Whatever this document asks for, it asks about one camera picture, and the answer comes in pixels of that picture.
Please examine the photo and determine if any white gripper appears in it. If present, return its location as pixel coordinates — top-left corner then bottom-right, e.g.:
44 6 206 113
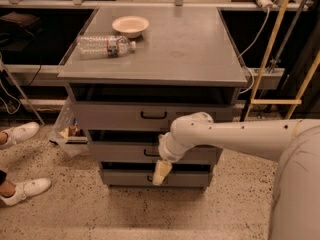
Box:
152 133 186 186

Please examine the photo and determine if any grey drawer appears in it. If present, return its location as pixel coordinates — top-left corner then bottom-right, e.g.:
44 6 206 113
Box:
100 169 213 188
72 102 233 131
88 142 222 165

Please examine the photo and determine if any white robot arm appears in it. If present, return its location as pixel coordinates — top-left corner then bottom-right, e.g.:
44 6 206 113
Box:
153 112 320 240

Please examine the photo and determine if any grey bottom drawer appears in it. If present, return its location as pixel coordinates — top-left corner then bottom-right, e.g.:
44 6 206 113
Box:
100 169 213 188

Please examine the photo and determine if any grey top drawer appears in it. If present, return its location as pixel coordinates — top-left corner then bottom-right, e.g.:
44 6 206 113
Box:
72 102 233 131

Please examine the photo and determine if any grey metal drawer cabinet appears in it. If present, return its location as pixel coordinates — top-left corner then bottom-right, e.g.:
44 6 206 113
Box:
57 5 248 189

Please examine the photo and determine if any clear plastic snack bin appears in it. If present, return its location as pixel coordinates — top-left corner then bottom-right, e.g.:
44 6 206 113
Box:
49 99 89 158

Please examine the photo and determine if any clear plastic water bottle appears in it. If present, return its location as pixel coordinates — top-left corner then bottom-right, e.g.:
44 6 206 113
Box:
77 34 136 58

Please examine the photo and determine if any lower white sneaker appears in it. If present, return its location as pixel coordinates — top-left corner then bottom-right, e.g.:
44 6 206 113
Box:
0 178 52 206

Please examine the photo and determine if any white sneaker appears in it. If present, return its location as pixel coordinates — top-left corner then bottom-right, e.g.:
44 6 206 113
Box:
0 122 39 150
0 178 52 206

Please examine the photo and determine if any white paper bowl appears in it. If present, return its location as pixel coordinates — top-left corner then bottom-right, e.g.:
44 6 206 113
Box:
112 16 149 38

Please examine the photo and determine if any upper white sneaker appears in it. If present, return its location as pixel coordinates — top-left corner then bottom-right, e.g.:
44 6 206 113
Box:
0 122 39 150

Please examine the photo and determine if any yellow wooden ladder frame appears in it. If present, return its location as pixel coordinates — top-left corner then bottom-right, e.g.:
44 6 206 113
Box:
241 0 320 121

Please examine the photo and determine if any white power cable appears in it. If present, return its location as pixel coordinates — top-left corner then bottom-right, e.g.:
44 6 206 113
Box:
237 6 272 96

